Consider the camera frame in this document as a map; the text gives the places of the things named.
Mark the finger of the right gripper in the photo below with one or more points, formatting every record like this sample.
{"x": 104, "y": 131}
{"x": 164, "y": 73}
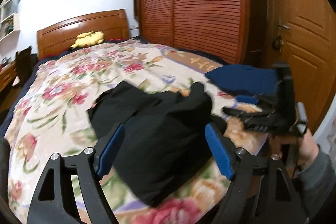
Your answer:
{"x": 236, "y": 113}
{"x": 247, "y": 99}

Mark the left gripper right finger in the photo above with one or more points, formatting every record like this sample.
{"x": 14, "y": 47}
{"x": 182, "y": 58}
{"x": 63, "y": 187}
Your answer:
{"x": 260, "y": 190}

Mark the metal door handle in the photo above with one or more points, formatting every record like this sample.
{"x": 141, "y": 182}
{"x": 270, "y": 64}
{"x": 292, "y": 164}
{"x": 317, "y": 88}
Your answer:
{"x": 278, "y": 42}

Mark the folded black padded jacket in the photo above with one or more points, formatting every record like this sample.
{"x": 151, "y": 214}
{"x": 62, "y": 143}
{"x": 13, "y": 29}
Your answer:
{"x": 4, "y": 168}

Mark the wooden room door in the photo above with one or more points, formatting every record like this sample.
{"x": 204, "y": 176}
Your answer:
{"x": 309, "y": 49}

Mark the folded navy blue garment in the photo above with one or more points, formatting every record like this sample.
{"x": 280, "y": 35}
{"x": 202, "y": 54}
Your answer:
{"x": 244, "y": 80}

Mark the red-brown louvered wardrobe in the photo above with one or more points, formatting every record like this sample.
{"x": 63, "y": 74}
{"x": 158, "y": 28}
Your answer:
{"x": 230, "y": 29}

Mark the black double-breasted coat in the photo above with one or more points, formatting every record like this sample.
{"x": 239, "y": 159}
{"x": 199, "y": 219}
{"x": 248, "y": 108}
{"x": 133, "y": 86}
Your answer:
{"x": 164, "y": 143}

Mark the yellow Pikachu plush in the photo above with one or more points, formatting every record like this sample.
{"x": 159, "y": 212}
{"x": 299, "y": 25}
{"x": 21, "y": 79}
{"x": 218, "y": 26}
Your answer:
{"x": 88, "y": 39}

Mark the grey sleeve forearm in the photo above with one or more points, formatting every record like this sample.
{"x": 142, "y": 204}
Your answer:
{"x": 317, "y": 184}

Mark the person's right hand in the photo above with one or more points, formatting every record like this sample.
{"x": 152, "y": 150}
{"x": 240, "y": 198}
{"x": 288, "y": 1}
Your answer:
{"x": 306, "y": 147}

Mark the dark wooden chair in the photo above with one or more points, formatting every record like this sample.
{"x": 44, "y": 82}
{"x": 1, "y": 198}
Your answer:
{"x": 24, "y": 64}

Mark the white wall shelf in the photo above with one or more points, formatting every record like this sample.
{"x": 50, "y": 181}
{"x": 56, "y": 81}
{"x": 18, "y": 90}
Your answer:
{"x": 9, "y": 18}

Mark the wooden headboard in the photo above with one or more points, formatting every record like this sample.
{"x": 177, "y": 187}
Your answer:
{"x": 58, "y": 37}

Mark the wooden desk with cabinets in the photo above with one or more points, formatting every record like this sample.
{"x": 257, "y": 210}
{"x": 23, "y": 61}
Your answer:
{"x": 8, "y": 73}

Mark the floral blanket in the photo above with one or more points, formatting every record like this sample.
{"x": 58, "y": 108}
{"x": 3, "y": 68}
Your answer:
{"x": 52, "y": 117}

